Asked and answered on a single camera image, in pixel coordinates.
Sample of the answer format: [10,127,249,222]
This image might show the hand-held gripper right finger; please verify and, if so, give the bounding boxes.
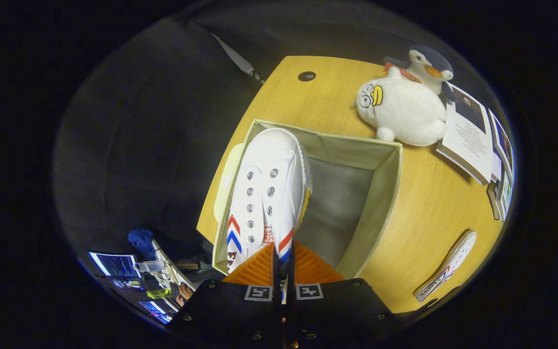
[286,241,401,349]

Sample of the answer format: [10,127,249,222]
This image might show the white canvas shoe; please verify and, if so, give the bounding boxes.
[225,127,313,305]
[414,230,477,303]

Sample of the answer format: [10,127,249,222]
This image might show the pale green cover book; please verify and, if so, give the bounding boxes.
[495,170,514,222]

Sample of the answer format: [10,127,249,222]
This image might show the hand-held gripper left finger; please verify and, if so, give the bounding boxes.
[167,242,280,349]

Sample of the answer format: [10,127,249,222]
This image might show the beige fabric storage box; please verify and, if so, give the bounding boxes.
[211,119,404,281]

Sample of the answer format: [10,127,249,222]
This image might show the white duck plush toy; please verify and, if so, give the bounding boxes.
[352,66,449,147]

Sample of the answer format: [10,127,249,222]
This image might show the grey penguin plush toy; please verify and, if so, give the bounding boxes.
[383,45,455,97]

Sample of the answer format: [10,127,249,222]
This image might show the white portrait cover book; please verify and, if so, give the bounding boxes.
[436,82,495,186]

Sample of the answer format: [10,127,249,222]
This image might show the lit computer monitor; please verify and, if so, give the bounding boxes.
[89,251,141,279]

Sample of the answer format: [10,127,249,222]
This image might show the blue picture cover book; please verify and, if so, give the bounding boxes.
[488,109,515,180]

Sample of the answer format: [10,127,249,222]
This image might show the small lit screen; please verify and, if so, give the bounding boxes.
[139,299,175,324]

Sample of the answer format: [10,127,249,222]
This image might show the blue cloth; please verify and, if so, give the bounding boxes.
[127,229,156,260]

